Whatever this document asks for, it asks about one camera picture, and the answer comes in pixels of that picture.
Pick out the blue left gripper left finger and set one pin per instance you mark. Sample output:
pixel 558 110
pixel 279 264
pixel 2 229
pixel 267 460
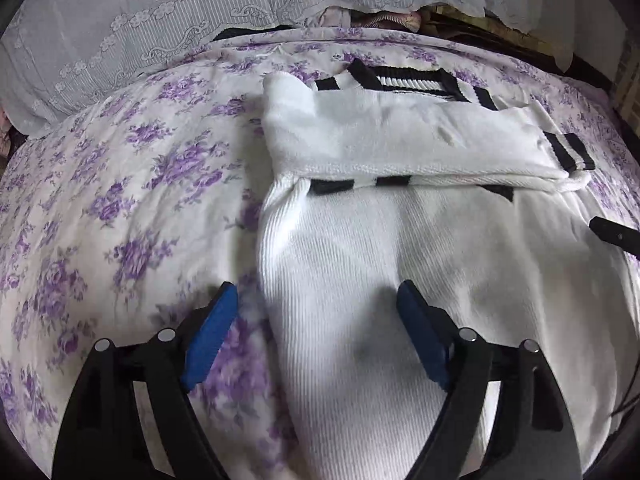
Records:
pixel 206 330

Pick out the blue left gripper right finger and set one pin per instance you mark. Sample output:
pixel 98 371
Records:
pixel 415 315

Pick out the white knit v-neck sweater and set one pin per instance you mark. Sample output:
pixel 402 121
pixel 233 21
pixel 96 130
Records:
pixel 383 176

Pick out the checkered beige curtain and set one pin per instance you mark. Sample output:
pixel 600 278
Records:
pixel 626 87

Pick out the purple floral bed sheet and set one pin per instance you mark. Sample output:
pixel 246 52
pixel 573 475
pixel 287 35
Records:
pixel 121 220

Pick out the folded blankets under lace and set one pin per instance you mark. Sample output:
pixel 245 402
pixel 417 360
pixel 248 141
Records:
pixel 443 22

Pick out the white lace cover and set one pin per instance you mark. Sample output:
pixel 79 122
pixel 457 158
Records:
pixel 59 56

